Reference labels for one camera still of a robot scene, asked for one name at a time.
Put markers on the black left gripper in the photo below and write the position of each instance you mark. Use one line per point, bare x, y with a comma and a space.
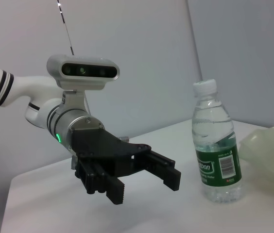
107, 150

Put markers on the clear water bottle green label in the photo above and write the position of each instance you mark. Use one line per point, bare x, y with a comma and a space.
214, 145

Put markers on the green glass fruit bowl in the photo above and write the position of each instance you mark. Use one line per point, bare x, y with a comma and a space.
261, 150

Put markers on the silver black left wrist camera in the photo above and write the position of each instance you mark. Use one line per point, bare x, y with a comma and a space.
83, 72

